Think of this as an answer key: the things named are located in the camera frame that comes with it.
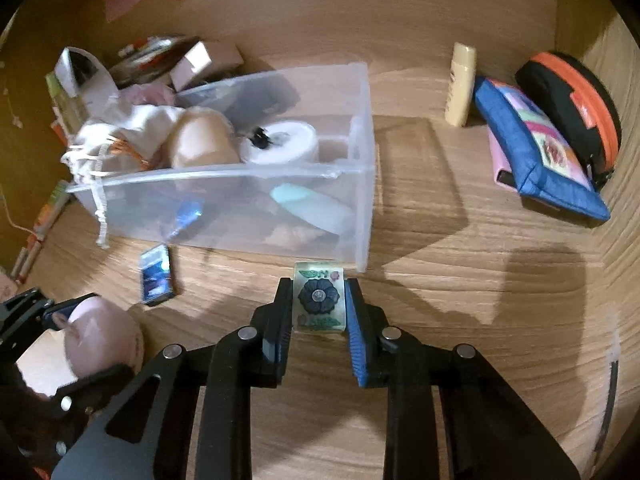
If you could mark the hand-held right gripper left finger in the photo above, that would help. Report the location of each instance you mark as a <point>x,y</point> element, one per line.
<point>282,320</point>

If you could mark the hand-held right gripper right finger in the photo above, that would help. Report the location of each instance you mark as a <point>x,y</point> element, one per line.
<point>356,330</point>

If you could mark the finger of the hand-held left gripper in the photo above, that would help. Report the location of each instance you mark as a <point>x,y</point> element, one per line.
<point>85,385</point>
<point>30,307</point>

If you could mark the flower print tile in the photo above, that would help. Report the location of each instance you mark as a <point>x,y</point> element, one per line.
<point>318,300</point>

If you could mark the pink egg-shaped object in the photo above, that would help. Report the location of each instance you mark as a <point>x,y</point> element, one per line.
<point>100,335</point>

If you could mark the clear plastic container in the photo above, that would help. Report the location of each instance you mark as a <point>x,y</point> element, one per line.
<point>300,200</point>

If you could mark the small black clip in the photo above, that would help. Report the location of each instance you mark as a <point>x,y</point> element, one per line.
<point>260,136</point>

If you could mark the pale pink sheet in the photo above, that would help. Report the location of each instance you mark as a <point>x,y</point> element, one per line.
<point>40,365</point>

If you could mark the bundle of pencils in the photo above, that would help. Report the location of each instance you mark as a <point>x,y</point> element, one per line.
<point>37,230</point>

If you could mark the mint green object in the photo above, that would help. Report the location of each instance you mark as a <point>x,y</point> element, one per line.
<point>310,205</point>

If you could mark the blue card packet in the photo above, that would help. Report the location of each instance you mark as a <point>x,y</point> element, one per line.
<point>157,275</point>

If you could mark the shiny blue packet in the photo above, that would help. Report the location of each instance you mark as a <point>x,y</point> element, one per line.
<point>185,215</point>

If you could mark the white round roll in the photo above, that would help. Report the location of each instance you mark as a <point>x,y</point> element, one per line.
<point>287,145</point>

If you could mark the beige egg-shaped object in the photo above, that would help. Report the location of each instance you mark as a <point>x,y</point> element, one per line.
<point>200,140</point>

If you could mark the green orange booklet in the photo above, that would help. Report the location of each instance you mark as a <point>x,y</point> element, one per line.
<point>60,105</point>

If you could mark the pink flat case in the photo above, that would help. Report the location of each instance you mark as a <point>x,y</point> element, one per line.
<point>500,165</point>

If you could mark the pink cloth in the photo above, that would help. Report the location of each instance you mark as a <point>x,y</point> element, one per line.
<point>150,94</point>

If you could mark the blue patchwork pouch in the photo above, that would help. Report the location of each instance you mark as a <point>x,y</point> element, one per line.
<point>540,155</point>

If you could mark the cream lotion bottle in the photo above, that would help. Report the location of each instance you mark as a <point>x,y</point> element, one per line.
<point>462,85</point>

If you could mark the white cardboard box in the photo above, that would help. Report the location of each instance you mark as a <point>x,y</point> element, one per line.
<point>205,62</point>

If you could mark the stack of books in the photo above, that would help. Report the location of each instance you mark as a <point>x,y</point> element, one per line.
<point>145,57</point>

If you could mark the red white marker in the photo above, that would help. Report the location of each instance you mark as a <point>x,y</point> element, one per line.
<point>135,47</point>

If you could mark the orange black round case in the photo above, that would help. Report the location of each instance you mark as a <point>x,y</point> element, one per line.
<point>575,105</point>

